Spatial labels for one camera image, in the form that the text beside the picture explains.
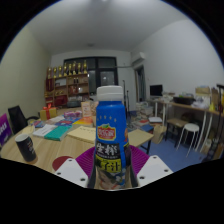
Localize standing picture card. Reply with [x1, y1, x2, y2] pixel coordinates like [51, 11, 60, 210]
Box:
[80, 101, 93, 119]

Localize blue drink bottle white cap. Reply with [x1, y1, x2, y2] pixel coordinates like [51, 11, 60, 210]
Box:
[87, 85, 139, 191]

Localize white paper booklet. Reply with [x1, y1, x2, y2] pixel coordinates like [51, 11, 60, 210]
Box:
[32, 123, 59, 138]

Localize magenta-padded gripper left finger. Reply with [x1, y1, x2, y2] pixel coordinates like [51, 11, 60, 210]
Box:
[53, 145, 98, 189]

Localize purple sign board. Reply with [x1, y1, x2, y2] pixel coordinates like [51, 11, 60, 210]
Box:
[0, 113, 14, 148]

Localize flat round red coaster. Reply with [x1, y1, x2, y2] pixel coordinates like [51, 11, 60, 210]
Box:
[51, 155, 74, 172]

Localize long wooden side desk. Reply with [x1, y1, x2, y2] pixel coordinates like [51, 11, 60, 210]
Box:
[146, 98, 224, 158]

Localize pile of books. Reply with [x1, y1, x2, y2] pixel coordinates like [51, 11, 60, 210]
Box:
[134, 101, 155, 126]

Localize black office chair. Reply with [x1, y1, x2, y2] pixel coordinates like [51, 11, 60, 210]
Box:
[7, 105, 41, 135]

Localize black mug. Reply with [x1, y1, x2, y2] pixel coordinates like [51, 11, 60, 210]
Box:
[14, 133, 39, 164]

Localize white wall air conditioner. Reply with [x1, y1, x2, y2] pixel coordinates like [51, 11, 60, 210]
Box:
[130, 51, 147, 66]

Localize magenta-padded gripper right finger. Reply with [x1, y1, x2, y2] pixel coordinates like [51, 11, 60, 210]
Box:
[128, 144, 175, 189]

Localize black framed glass door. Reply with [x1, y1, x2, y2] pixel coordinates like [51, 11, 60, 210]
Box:
[63, 56, 120, 101]

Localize yellow paper envelope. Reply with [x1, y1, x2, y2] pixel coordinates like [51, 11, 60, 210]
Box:
[66, 125, 97, 145]

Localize low light wooden table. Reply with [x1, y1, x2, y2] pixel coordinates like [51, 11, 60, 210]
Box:
[128, 128, 155, 155]

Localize yellow gift box red ribbon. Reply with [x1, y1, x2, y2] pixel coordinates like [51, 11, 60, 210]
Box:
[39, 103, 58, 122]

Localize black computer monitor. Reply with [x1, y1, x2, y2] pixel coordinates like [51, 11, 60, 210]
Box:
[149, 84, 165, 99]

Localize white round stool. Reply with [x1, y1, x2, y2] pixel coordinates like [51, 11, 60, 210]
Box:
[175, 123, 201, 158]

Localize brown wooden stool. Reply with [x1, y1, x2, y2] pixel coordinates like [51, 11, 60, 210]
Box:
[164, 117, 188, 148]

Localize black tripod stand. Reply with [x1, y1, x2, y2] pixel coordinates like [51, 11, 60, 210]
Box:
[121, 79, 131, 112]

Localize wooden shelf unit with trophies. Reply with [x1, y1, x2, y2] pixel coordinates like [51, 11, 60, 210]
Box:
[44, 59, 91, 109]

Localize teal book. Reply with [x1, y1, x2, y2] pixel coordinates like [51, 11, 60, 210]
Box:
[43, 125, 73, 142]

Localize orange book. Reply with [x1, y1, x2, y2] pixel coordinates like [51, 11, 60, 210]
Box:
[73, 116, 95, 128]

